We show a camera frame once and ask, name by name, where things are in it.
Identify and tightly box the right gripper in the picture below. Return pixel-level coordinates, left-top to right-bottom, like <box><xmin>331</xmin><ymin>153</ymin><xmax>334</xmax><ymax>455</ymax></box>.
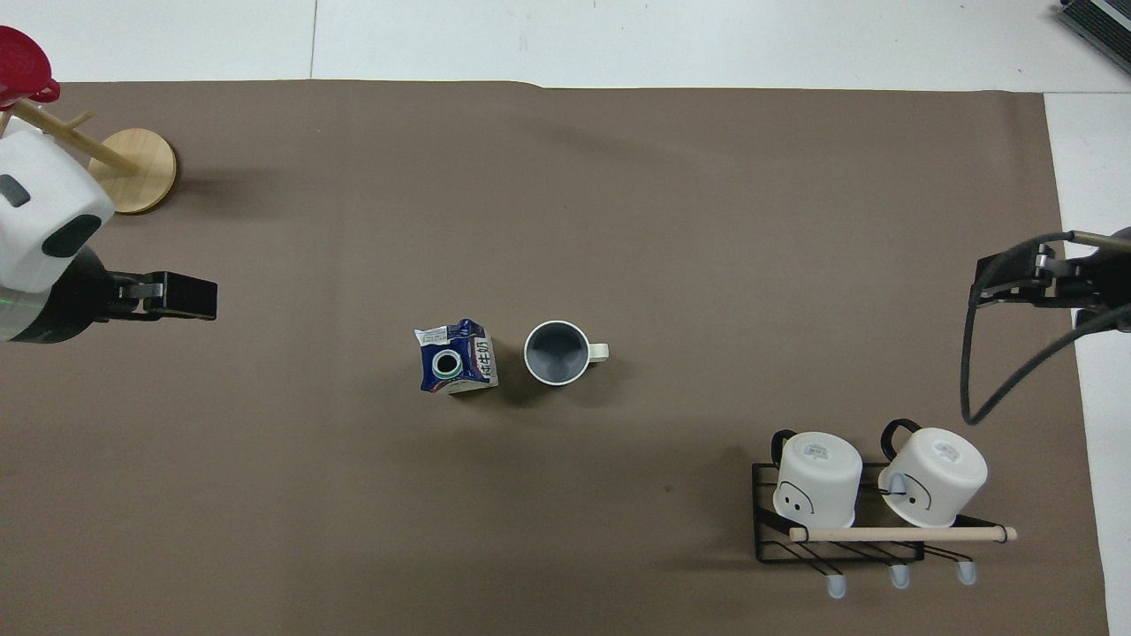
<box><xmin>1057</xmin><ymin>227</ymin><xmax>1131</xmax><ymax>335</ymax></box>

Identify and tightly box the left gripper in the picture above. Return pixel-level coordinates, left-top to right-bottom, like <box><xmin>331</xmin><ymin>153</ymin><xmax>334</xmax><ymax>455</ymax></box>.
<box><xmin>7</xmin><ymin>246</ymin><xmax>139</xmax><ymax>345</ymax></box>

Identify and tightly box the red cup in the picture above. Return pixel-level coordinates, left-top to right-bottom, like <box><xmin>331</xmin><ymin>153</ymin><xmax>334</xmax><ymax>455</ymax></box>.
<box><xmin>0</xmin><ymin>25</ymin><xmax>62</xmax><ymax>108</ymax></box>

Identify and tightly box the blue milk carton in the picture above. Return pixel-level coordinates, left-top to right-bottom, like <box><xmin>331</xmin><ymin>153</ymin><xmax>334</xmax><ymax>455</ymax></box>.
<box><xmin>414</xmin><ymin>318</ymin><xmax>500</xmax><ymax>396</ymax></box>

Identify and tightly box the wooden mug tree stand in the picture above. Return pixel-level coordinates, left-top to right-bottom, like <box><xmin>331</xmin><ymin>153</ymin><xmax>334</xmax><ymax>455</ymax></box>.
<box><xmin>0</xmin><ymin>97</ymin><xmax>178</xmax><ymax>216</ymax></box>

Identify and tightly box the white mug with smiley face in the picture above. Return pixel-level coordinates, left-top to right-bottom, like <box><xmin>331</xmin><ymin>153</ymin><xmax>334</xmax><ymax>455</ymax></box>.
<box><xmin>877</xmin><ymin>419</ymin><xmax>989</xmax><ymax>530</ymax></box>
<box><xmin>770</xmin><ymin>429</ymin><xmax>864</xmax><ymax>530</ymax></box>

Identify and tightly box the grey mug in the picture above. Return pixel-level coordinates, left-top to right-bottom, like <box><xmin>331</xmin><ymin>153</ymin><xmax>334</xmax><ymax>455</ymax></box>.
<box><xmin>524</xmin><ymin>320</ymin><xmax>611</xmax><ymax>388</ymax></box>

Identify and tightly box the black cable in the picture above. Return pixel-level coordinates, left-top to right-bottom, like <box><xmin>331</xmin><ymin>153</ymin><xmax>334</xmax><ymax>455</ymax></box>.
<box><xmin>960</xmin><ymin>231</ymin><xmax>1131</xmax><ymax>427</ymax></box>

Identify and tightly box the black wire rack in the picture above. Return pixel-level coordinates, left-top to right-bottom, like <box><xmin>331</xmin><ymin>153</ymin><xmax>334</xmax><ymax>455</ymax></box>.
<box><xmin>751</xmin><ymin>459</ymin><xmax>1019</xmax><ymax>602</ymax></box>

